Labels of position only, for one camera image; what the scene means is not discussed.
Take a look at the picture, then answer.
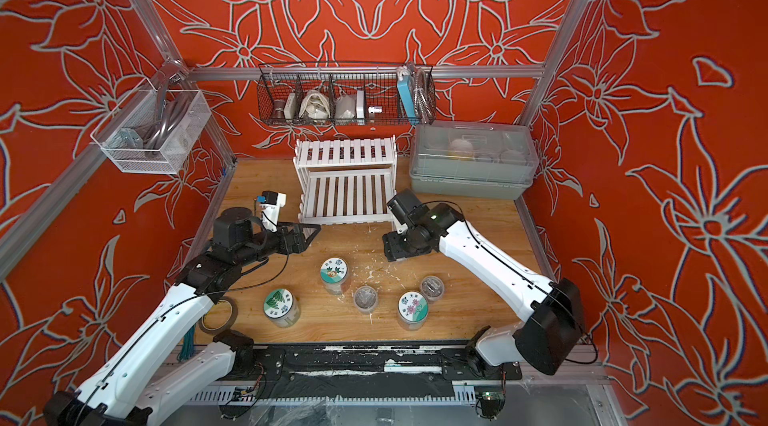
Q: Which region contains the seed jar flower lid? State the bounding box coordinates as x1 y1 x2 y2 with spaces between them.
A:
397 291 429 331

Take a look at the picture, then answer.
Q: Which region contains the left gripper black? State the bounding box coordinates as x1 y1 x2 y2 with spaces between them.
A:
235 218 322 269

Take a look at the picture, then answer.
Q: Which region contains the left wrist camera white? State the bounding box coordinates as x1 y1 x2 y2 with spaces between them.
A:
255 190 287 232

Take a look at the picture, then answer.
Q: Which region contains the clear plastic wall bin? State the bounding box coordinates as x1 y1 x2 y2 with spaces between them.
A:
91 80 211 175

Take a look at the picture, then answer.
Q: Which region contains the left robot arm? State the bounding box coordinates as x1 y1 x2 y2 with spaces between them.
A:
43 206 321 425

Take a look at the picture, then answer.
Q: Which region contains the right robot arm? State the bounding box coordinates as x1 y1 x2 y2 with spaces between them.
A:
382 189 599 376

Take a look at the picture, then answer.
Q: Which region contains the small clear cup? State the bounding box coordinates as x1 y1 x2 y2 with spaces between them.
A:
353 285 379 314
419 275 445 303

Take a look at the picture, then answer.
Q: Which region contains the green blue cable bundle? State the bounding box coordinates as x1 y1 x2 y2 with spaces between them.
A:
177 323 198 362

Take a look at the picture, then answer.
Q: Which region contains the blue box in basket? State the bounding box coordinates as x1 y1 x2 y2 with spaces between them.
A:
396 66 418 124

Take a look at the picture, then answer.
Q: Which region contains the seed jar tree lid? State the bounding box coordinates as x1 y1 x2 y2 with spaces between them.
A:
263 288 301 328

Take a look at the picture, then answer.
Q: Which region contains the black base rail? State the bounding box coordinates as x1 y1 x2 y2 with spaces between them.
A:
253 340 523 382

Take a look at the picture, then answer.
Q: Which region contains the grey lidded storage box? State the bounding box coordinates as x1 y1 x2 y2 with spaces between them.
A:
409 121 539 200

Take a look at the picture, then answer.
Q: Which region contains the black wire wall basket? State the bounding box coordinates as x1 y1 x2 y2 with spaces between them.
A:
257 62 437 126

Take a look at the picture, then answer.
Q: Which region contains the white slatted wooden shelf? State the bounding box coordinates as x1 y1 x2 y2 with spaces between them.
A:
293 136 398 227

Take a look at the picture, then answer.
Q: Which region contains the seed jar strawberry lid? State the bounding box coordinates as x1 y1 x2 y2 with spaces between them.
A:
320 257 350 295

